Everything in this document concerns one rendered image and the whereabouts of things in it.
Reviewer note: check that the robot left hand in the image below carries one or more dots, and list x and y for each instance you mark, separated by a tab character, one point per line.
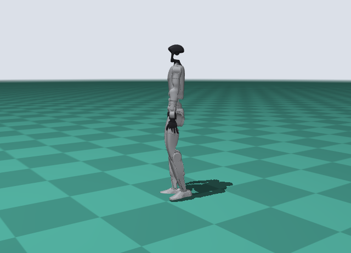
172	124

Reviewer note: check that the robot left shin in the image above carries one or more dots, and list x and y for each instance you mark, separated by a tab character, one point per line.
178	170

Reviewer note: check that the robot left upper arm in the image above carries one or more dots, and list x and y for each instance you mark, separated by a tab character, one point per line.
176	73

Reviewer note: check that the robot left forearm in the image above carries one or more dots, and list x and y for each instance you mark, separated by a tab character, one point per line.
173	103

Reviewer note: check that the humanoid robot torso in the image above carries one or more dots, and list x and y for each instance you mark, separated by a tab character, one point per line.
181	87

